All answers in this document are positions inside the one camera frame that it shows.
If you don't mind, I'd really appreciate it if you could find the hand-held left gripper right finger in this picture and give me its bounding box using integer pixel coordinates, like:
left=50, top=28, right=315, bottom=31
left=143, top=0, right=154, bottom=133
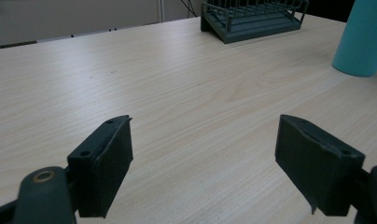
left=274, top=114, right=366, bottom=217

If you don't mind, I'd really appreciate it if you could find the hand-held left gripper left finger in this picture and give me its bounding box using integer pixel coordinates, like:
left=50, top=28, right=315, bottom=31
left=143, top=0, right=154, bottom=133
left=66, top=114, right=134, bottom=219

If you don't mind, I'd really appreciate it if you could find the teal cylindrical cup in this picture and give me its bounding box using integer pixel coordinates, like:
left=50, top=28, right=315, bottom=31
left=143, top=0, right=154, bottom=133
left=331, top=0, right=377, bottom=77

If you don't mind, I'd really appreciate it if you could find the dark green wire rack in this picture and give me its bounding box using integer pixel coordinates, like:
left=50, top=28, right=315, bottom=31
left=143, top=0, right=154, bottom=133
left=200, top=0, right=310, bottom=45

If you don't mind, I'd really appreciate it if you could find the black cable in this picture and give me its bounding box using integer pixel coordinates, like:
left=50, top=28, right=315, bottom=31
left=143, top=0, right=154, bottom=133
left=180, top=0, right=199, bottom=18

